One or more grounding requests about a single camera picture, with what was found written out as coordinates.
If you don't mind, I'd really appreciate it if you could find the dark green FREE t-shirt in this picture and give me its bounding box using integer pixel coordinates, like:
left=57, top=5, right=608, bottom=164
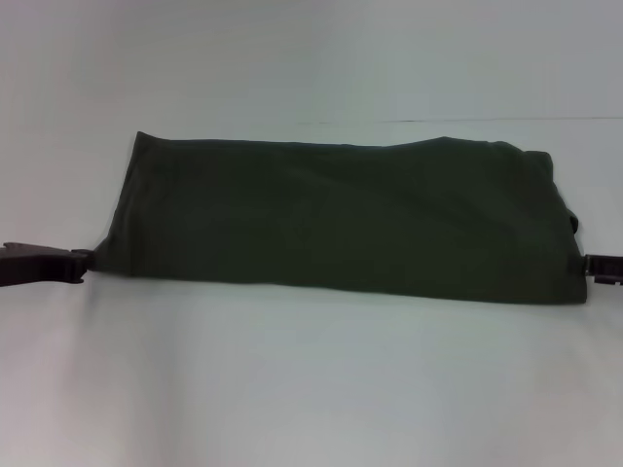
left=92, top=129, right=591, bottom=306

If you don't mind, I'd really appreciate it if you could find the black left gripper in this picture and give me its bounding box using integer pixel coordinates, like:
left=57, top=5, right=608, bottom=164
left=0, top=240, right=94, bottom=289

